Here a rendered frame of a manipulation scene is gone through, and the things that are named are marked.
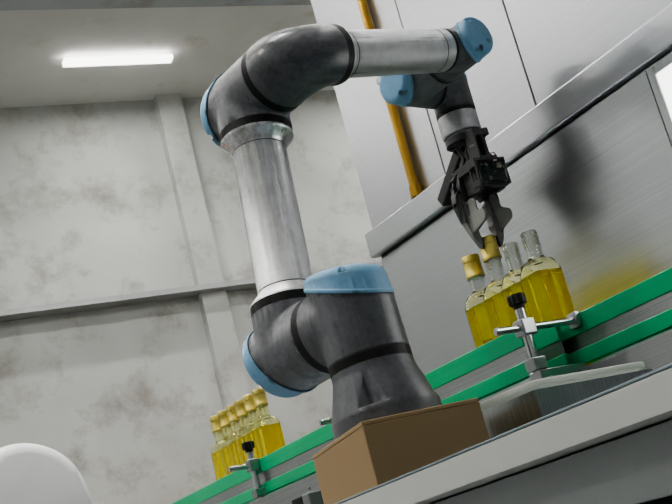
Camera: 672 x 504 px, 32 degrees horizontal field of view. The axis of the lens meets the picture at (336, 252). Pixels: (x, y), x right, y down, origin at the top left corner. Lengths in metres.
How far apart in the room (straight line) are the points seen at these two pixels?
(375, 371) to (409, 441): 0.11
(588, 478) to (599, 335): 0.78
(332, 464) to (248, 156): 0.51
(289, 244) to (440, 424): 0.39
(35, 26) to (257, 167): 10.69
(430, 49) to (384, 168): 0.76
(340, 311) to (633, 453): 0.59
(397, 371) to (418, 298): 1.08
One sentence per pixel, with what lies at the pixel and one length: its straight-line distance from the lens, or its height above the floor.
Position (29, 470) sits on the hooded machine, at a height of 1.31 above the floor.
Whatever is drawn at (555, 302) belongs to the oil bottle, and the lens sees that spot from 2.04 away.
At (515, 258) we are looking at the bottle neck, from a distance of 2.11.
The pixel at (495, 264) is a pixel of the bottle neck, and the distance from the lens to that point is 2.16.
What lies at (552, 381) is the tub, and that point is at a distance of 1.62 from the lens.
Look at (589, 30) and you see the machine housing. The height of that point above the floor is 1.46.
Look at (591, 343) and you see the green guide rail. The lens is 1.94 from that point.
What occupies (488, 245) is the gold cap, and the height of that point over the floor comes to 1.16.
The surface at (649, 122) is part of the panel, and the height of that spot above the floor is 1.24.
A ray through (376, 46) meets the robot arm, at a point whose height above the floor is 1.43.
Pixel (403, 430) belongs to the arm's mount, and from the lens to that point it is 1.51.
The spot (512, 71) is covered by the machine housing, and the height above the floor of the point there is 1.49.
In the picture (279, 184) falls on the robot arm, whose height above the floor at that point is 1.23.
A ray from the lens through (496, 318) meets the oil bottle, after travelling 2.14.
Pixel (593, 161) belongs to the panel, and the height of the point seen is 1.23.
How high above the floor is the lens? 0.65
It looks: 15 degrees up
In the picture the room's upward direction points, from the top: 15 degrees counter-clockwise
